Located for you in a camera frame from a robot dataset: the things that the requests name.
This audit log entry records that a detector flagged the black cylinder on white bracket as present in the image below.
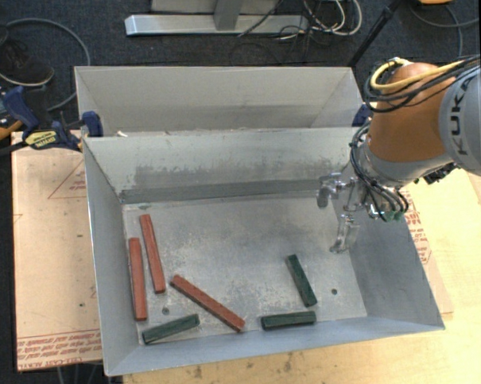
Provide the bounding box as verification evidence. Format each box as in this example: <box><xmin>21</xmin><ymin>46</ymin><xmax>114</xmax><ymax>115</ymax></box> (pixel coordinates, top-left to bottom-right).
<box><xmin>421</xmin><ymin>162</ymin><xmax>458</xmax><ymax>187</ymax></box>

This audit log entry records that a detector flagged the grey metal bin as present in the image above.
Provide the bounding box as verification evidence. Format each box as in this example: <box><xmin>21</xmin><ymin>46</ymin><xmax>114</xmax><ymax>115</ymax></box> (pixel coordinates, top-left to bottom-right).
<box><xmin>73</xmin><ymin>50</ymin><xmax>448</xmax><ymax>378</ymax></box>

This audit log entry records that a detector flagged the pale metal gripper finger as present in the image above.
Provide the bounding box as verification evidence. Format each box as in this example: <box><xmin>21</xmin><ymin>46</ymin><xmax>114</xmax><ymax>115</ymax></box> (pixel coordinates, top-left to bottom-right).
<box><xmin>328</xmin><ymin>215</ymin><xmax>351</xmax><ymax>254</ymax></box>
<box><xmin>341</xmin><ymin>220</ymin><xmax>363</xmax><ymax>251</ymax></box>

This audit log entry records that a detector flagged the dark green flat block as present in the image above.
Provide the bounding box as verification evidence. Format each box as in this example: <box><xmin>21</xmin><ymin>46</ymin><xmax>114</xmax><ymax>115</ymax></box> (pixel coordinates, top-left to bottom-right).
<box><xmin>285</xmin><ymin>252</ymin><xmax>319</xmax><ymax>309</ymax></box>
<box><xmin>260</xmin><ymin>309</ymin><xmax>318</xmax><ymax>332</ymax></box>
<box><xmin>140</xmin><ymin>313</ymin><xmax>202</xmax><ymax>346</ymax></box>

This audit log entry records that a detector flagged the red-brown flat block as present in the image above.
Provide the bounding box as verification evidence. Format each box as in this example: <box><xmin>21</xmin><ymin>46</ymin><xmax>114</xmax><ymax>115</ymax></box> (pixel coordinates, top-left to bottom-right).
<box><xmin>127</xmin><ymin>236</ymin><xmax>149</xmax><ymax>323</ymax></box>
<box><xmin>139</xmin><ymin>213</ymin><xmax>168</xmax><ymax>296</ymax></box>
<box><xmin>169</xmin><ymin>270</ymin><xmax>246</xmax><ymax>336</ymax></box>

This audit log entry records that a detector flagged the brown cardboard board red print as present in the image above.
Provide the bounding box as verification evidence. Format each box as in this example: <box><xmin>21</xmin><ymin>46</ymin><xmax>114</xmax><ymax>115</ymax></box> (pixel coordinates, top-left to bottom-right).
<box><xmin>6</xmin><ymin>112</ymin><xmax>458</xmax><ymax>373</ymax></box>

